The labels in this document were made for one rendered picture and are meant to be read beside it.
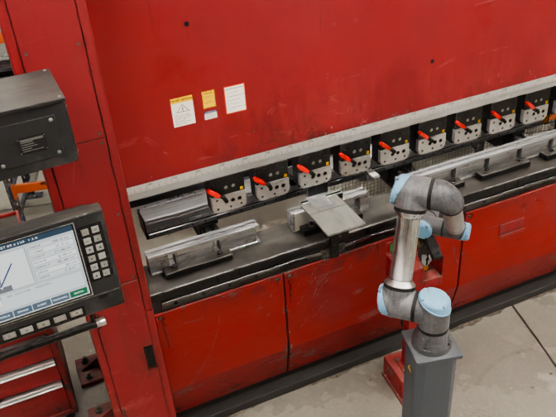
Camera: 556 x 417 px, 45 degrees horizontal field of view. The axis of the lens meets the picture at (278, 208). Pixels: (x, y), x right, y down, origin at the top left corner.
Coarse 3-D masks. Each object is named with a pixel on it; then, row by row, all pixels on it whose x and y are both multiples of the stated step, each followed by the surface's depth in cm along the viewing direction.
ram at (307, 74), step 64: (128, 0) 224; (192, 0) 233; (256, 0) 243; (320, 0) 253; (384, 0) 264; (448, 0) 277; (512, 0) 290; (128, 64) 235; (192, 64) 244; (256, 64) 255; (320, 64) 266; (384, 64) 279; (448, 64) 293; (512, 64) 308; (128, 128) 246; (192, 128) 257; (256, 128) 269; (320, 128) 281; (384, 128) 295
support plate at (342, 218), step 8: (336, 200) 301; (304, 208) 297; (312, 208) 297; (336, 208) 295; (344, 208) 295; (312, 216) 292; (320, 216) 291; (328, 216) 291; (336, 216) 291; (344, 216) 290; (352, 216) 290; (320, 224) 286; (328, 224) 286; (336, 224) 285; (344, 224) 285; (352, 224) 285; (360, 224) 284; (328, 232) 281; (336, 232) 281
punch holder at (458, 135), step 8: (464, 112) 310; (472, 112) 312; (480, 112) 314; (448, 120) 315; (464, 120) 312; (472, 120) 314; (480, 120) 316; (448, 128) 317; (456, 128) 312; (472, 128) 316; (480, 128) 318; (448, 136) 319; (456, 136) 314; (464, 136) 316; (472, 136) 319
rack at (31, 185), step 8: (0, 32) 409; (0, 40) 410; (32, 176) 473; (8, 184) 462; (24, 184) 464; (32, 184) 465; (40, 184) 466; (8, 192) 467; (16, 192) 466; (24, 192) 467; (32, 192) 522; (40, 192) 521; (16, 200) 469; (24, 200) 493; (16, 208) 474; (24, 216) 479
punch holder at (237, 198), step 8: (224, 176) 273; (232, 176) 275; (240, 176) 276; (208, 184) 272; (216, 184) 273; (224, 184) 275; (232, 184) 277; (240, 184) 278; (224, 192) 277; (232, 192) 279; (240, 192) 280; (208, 200) 282; (216, 200) 277; (232, 200) 281; (240, 200) 282; (216, 208) 279; (224, 208) 280; (232, 208) 282
